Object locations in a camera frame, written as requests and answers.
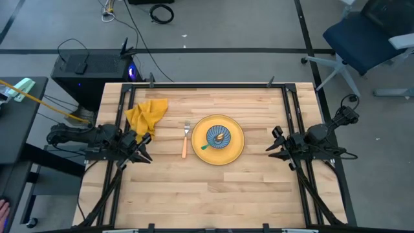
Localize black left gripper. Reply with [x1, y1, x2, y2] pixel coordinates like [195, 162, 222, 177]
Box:
[118, 129, 153, 171]

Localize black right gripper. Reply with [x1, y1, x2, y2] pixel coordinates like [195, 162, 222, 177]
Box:
[265, 126, 307, 172]

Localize silver fork orange handle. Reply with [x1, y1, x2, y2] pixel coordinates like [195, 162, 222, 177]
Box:
[181, 120, 191, 159]

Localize blue patterned bowl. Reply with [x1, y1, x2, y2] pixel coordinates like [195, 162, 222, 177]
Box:
[206, 124, 232, 150]

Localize yellow round plate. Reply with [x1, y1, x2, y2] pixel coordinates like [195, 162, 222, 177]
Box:
[191, 114, 246, 166]

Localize gold spoon green handle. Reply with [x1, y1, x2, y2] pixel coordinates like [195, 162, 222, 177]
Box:
[201, 131, 226, 151]

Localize yellow cloth napkin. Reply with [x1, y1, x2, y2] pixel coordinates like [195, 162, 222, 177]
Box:
[124, 98, 169, 144]

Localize black computer tower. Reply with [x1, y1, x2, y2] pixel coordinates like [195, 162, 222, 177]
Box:
[50, 38, 143, 111]

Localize black desk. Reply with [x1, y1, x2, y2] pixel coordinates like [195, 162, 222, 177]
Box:
[0, 76, 85, 229]

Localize grey furniture foot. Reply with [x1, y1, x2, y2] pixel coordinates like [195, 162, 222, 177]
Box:
[372, 87, 414, 99]

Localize blue office chair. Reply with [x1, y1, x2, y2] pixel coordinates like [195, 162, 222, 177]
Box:
[300, 0, 414, 98]

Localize mint green stapler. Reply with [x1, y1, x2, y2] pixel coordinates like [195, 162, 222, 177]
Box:
[8, 77, 36, 103]

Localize person's hand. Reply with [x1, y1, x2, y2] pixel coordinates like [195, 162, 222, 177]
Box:
[0, 199, 11, 229]

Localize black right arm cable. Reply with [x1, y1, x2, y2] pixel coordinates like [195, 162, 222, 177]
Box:
[323, 93, 360, 161]

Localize black aluminium table frame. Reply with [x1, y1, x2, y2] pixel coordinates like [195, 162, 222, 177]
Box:
[77, 76, 349, 233]

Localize long black floor cable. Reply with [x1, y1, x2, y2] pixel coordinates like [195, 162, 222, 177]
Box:
[124, 0, 175, 83]

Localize yellow cable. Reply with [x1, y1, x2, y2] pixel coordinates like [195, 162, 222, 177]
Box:
[0, 80, 90, 124]

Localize coiled black cable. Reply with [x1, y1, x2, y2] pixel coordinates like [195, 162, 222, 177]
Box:
[149, 3, 175, 25]

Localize white floor cable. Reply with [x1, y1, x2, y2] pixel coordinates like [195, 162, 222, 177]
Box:
[101, 0, 116, 23]

